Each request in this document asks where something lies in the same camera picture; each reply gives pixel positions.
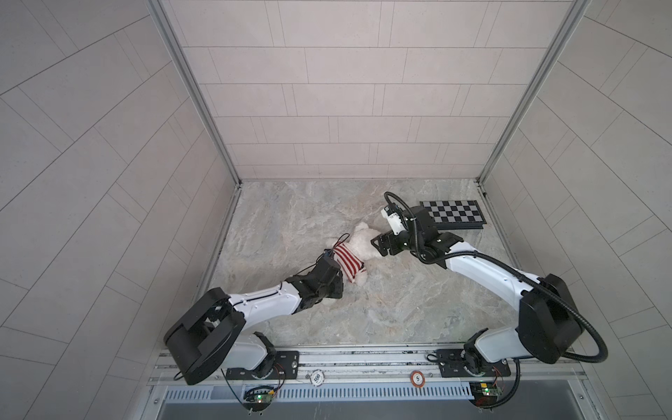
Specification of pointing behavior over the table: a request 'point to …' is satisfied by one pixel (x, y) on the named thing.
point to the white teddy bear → (361, 240)
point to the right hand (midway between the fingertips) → (378, 238)
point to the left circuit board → (258, 401)
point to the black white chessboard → (455, 214)
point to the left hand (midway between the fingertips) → (348, 283)
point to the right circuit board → (485, 393)
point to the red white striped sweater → (349, 262)
